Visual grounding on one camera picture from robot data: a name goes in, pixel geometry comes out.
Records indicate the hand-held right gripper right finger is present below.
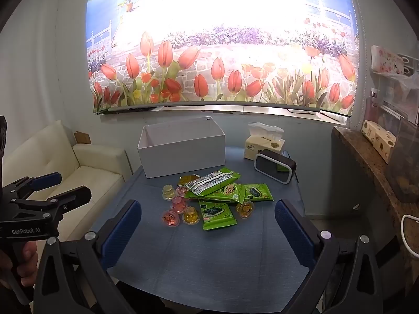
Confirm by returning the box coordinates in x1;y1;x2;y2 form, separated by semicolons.
274;199;385;314

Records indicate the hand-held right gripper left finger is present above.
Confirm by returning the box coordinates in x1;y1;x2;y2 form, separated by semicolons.
33;199;142;314

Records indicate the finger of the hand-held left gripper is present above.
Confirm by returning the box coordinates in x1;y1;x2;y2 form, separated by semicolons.
2;172;63;200
10;186;92;226

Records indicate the red fruit jelly cup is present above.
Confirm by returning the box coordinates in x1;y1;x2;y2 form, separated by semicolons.
161;211;180;227

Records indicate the orange jelly cup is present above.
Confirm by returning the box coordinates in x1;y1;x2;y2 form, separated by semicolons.
183;206;201;226
236;200;255;218

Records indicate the green seaweed snack packet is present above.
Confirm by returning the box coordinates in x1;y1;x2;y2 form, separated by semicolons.
199;201;237;232
244;183;274;202

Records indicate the green cartoon snack packet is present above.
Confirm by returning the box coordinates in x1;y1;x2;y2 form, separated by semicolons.
200;183;246;204

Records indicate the yellow snack packet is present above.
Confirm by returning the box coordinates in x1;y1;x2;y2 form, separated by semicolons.
178;174;200;187

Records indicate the white cardboard box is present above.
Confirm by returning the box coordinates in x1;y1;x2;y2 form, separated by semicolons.
137;115;226;179

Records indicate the green packet with silver back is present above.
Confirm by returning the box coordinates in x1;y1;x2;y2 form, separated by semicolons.
185;168;241;200

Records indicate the person's left hand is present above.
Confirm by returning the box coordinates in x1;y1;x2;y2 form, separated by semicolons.
0;240;40;290

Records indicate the cream sofa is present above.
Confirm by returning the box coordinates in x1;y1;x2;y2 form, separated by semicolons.
0;120;133;246

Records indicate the black desk clock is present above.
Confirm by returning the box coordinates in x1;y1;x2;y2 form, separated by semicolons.
255;149;297;184

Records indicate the blue tablecloth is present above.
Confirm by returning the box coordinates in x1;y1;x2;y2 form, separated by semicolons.
88;147;329;314

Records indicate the white plastic bag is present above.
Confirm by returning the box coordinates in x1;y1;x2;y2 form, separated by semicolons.
244;122;285;161

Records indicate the granite counter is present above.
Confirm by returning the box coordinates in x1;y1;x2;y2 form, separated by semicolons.
331;126;419;269

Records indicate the dark clear plastic container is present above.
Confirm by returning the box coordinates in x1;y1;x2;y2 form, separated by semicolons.
384;118;419;203

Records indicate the beige carton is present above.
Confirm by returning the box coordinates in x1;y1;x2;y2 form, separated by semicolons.
361;120;397;164

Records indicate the tulip print roller blind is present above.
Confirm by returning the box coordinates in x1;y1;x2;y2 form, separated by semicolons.
86;0;359;116

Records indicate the white floral case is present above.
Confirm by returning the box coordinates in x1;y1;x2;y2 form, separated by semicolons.
371;45;414;76

